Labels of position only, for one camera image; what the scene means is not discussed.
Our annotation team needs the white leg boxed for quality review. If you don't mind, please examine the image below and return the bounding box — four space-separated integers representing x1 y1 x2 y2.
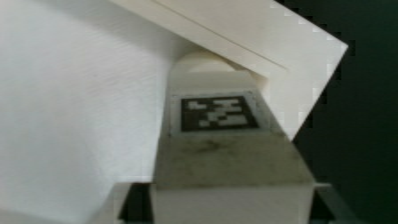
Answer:
150 51 314 224

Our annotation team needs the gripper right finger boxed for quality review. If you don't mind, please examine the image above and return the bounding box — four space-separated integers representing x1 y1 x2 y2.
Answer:
307 183 358 224

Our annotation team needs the white square tabletop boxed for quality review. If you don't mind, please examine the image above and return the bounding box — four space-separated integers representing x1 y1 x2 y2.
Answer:
0 0 346 224

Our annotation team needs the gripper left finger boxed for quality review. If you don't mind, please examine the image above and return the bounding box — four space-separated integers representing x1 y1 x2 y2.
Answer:
94 182 154 224

